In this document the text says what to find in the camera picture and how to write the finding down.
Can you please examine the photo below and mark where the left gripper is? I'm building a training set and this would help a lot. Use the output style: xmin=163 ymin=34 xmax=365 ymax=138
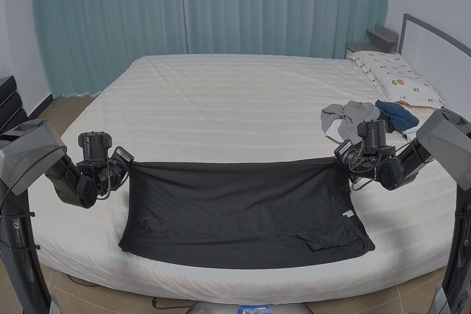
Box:
xmin=110 ymin=146 xmax=135 ymax=173

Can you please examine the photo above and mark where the bed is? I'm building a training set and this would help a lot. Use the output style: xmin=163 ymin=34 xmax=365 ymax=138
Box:
xmin=27 ymin=13 xmax=471 ymax=306

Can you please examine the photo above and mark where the pile of clothes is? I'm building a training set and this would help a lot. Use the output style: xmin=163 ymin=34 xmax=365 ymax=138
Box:
xmin=320 ymin=100 xmax=420 ymax=144

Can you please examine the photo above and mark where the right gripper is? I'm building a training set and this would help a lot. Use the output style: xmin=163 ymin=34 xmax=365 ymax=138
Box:
xmin=334 ymin=140 xmax=359 ymax=166

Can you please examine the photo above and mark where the black chest of drawers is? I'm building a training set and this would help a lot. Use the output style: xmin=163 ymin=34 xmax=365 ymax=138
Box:
xmin=0 ymin=75 xmax=30 ymax=133

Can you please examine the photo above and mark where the grey bedside table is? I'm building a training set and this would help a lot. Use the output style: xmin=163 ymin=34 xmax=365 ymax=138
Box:
xmin=346 ymin=24 xmax=399 ymax=57

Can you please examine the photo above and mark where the black cable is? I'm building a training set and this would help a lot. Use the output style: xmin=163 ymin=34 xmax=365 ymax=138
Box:
xmin=68 ymin=275 xmax=98 ymax=287
xmin=152 ymin=297 xmax=196 ymax=310
xmin=0 ymin=145 xmax=67 ymax=203
xmin=350 ymin=176 xmax=373 ymax=192
xmin=96 ymin=165 xmax=130 ymax=201

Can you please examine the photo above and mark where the black T-shirt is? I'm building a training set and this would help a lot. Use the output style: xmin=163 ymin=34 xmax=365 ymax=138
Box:
xmin=118 ymin=157 xmax=376 ymax=269

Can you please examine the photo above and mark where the white printed pillow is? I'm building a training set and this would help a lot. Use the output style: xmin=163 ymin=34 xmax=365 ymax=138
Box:
xmin=348 ymin=51 xmax=444 ymax=109

